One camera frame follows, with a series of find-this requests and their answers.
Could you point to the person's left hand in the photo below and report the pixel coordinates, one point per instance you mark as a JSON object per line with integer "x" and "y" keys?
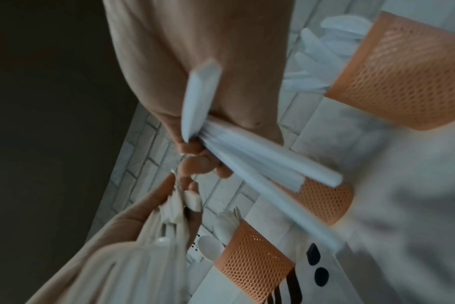
{"x": 111, "y": 237}

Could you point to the grey cabinet panel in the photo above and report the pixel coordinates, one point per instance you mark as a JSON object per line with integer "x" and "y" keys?
{"x": 43, "y": 118}

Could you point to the white plastic knife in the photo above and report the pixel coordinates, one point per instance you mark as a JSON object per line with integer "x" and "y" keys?
{"x": 287, "y": 207}
{"x": 201, "y": 95}
{"x": 287, "y": 160}

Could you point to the bunch of white plastic knives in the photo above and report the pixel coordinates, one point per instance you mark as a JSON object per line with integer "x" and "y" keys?
{"x": 325, "y": 53}

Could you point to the person's right hand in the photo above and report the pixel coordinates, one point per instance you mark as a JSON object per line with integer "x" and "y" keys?
{"x": 156, "y": 59}

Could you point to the orange mesh knife cup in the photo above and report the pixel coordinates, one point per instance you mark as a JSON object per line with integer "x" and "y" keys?
{"x": 407, "y": 77}

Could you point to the heap of white plastic cutlery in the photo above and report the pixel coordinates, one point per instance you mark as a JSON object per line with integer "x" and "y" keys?
{"x": 137, "y": 267}

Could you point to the grey zip pouch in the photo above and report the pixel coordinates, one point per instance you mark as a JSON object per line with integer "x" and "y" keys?
{"x": 336, "y": 273}

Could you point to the bunch of white plastic spoons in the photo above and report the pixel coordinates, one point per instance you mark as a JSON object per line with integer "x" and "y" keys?
{"x": 223, "y": 225}

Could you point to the orange mesh fork cup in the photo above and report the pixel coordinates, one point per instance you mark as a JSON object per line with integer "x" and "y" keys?
{"x": 325, "y": 199}

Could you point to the orange mesh spoon cup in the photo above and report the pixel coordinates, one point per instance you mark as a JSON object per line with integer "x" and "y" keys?
{"x": 253, "y": 264}

